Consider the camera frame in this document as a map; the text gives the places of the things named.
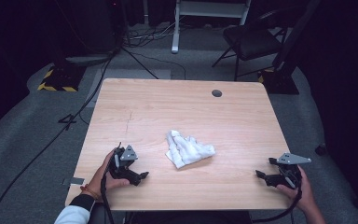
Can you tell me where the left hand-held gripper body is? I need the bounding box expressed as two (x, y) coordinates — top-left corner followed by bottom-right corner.
(106, 142), (139, 181)

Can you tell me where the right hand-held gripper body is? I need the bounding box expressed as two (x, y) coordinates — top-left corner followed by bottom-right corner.
(268, 152), (312, 189)

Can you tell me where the white towel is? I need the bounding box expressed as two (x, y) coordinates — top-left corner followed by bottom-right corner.
(165, 129), (216, 170)

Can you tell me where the person's left hand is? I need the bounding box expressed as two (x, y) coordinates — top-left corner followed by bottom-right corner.
(88, 148), (131, 200)

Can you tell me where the person's right hand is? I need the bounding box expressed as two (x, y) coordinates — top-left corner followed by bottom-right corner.
(275, 166), (317, 213)

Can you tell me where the small black floor object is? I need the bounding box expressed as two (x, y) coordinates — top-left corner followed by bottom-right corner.
(314, 142), (328, 157)

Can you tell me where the grey tape strip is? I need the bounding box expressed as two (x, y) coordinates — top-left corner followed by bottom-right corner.
(62, 176), (85, 187)

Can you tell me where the person's dark lap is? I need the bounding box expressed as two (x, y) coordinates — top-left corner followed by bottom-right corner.
(88, 203), (254, 224)

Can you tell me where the yellow black striped stand base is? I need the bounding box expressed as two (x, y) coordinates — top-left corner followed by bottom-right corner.
(36, 63), (88, 92)
(256, 67), (300, 95)

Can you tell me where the black folding chair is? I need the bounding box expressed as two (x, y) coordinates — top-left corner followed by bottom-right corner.
(212, 8), (295, 82)

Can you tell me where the large dark box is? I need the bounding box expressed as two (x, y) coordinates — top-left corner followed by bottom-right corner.
(54, 0), (127, 64)

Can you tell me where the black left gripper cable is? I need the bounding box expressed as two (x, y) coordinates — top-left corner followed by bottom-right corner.
(100, 164), (116, 224)

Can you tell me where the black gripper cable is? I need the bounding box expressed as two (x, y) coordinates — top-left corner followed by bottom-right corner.
(100, 164), (116, 224)
(251, 183), (304, 224)

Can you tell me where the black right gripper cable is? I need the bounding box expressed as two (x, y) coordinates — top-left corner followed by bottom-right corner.
(251, 183), (304, 224)

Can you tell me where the orange bracelet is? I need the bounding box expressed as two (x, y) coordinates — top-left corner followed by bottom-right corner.
(79, 184), (101, 200)

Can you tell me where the long black floor cable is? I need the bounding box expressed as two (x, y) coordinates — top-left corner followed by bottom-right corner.
(0, 55), (115, 224)

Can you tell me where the thin black floor cable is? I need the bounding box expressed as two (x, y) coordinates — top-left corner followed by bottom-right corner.
(120, 46), (187, 81)

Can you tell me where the black slanted stand post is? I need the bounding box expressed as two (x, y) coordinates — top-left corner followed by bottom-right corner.
(272, 0), (322, 73)

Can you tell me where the bundle of floor cables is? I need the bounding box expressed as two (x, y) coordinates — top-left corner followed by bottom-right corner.
(122, 17), (186, 49)

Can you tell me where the white metal desk frame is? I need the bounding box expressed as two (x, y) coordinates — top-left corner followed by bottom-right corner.
(171, 0), (252, 54)

